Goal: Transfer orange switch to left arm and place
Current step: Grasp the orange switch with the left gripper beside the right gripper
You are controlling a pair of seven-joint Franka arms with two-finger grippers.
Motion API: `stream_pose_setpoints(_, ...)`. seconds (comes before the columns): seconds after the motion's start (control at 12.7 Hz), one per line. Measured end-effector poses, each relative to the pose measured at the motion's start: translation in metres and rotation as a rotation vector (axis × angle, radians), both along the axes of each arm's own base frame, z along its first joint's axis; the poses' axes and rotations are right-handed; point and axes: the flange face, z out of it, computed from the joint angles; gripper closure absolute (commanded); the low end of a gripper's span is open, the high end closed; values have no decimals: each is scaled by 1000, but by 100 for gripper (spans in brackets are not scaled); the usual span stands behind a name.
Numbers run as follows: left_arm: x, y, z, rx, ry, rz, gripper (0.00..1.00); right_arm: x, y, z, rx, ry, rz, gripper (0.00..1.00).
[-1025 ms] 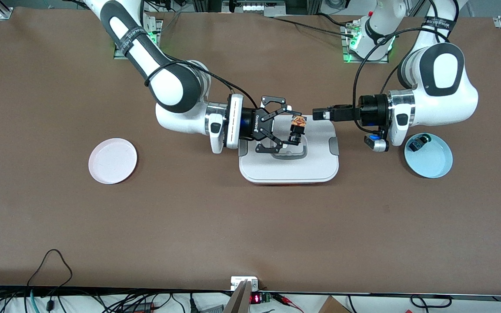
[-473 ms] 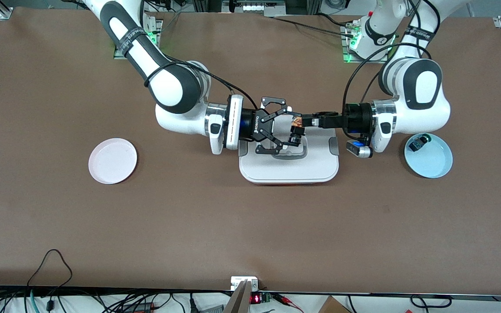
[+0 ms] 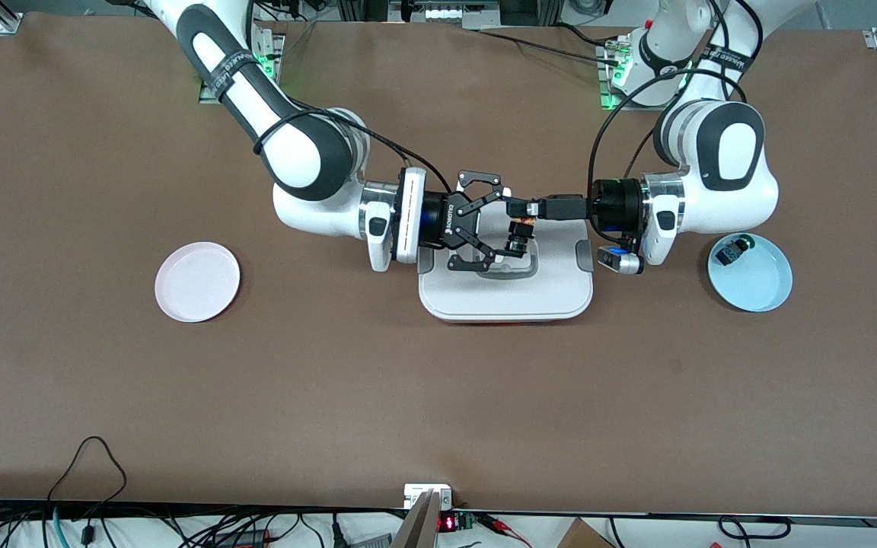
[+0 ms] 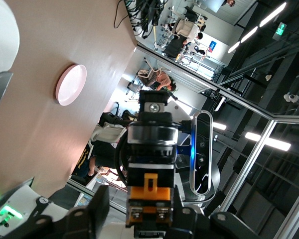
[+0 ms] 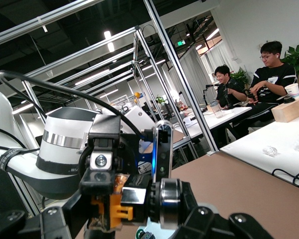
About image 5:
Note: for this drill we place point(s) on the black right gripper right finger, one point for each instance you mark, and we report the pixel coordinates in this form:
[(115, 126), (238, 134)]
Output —
[(209, 221)]

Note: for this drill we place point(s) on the tall aluminium cage post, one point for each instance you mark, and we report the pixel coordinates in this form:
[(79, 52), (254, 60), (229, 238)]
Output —
[(179, 72)]

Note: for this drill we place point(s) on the white side table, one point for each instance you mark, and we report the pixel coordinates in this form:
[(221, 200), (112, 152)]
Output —
[(264, 139)]

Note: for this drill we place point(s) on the small green plant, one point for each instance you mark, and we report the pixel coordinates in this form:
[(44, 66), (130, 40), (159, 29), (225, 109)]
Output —
[(240, 77)]

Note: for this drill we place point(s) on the light wooden block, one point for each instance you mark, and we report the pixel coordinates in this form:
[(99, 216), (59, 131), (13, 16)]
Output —
[(289, 112)]

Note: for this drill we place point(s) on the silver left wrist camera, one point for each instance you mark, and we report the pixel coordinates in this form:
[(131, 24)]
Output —
[(162, 154)]

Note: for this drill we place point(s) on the white office desk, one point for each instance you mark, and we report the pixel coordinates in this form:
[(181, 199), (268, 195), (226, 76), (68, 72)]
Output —
[(214, 122)]

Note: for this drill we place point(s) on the white paper cup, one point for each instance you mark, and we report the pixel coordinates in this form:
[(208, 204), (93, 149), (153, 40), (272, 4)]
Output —
[(292, 90)]

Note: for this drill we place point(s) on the aluminium cage ceiling beam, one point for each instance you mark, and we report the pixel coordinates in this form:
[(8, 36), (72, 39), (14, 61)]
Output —
[(40, 21)]

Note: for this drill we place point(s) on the green exit sign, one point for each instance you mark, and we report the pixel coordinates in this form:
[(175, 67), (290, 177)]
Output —
[(181, 43)]

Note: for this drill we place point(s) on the clear plastic pitcher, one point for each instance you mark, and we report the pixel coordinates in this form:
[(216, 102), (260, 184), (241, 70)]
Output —
[(216, 109)]

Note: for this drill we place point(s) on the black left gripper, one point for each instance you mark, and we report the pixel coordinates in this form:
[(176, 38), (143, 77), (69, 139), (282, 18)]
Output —
[(129, 154)]

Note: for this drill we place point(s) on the person with glasses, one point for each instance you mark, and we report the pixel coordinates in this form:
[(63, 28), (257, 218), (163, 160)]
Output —
[(271, 79)]

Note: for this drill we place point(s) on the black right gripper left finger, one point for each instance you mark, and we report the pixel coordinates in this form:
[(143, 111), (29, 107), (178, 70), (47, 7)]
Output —
[(52, 221)]

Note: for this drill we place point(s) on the smiling person black shirt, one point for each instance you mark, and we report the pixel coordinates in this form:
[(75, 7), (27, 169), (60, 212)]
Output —
[(223, 95)]

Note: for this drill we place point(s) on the orange ball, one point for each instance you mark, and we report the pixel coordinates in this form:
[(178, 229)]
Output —
[(137, 95)]

